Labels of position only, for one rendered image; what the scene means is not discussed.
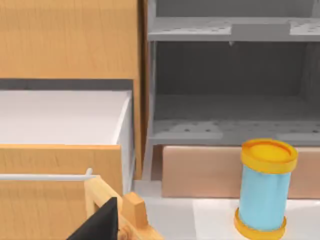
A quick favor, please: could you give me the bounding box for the blue can with yellow lid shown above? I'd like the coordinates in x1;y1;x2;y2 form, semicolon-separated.
233;138;299;238

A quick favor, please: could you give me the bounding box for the long metal handle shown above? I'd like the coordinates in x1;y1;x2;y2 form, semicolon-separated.
0;168;97;182

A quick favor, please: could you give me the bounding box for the wooden cupboard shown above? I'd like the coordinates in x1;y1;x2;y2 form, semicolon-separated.
0;0;151;181

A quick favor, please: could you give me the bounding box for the white drawer box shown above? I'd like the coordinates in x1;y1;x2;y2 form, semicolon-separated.
0;89;137;196

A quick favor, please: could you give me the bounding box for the wooden frame stand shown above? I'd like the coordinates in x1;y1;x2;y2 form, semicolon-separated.
83;174;166;240

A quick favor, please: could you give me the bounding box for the grey open shelf cabinet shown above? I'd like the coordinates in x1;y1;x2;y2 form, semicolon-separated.
146;0;320;181

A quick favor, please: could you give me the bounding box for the salmon-coloured shallow box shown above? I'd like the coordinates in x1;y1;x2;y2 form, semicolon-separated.
161;144;320;200

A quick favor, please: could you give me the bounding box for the pale wooden drawer front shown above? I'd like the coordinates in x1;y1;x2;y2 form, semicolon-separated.
0;143;124;240

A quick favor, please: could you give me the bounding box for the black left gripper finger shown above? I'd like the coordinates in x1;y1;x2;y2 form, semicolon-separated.
65;196;119;240

